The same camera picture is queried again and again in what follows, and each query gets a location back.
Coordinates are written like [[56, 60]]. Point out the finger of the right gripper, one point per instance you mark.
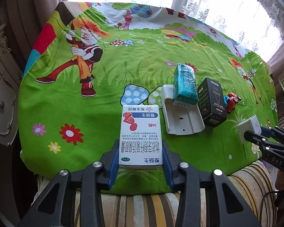
[[277, 133], [260, 141]]

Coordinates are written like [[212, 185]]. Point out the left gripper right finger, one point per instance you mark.
[[225, 206]]

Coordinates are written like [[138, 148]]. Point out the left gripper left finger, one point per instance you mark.
[[55, 206]]

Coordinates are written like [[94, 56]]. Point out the small white cube box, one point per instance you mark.
[[251, 124]]

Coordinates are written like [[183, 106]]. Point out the white medicine box red figure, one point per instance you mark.
[[140, 141]]

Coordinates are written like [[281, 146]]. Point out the person's right hand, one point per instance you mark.
[[279, 182]]

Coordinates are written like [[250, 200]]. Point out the red toy car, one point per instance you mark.
[[231, 100]]

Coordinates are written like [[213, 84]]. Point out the black product box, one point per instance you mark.
[[211, 103]]

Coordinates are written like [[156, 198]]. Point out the white plastic holder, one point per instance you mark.
[[180, 119]]

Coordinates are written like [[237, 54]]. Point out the teal foil box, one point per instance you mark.
[[184, 86]]

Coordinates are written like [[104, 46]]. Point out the white carved cabinet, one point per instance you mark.
[[10, 78]]

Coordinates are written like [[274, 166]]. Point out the green cartoon table cloth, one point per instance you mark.
[[91, 59]]

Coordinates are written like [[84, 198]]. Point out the pink curtain left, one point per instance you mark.
[[24, 20]]

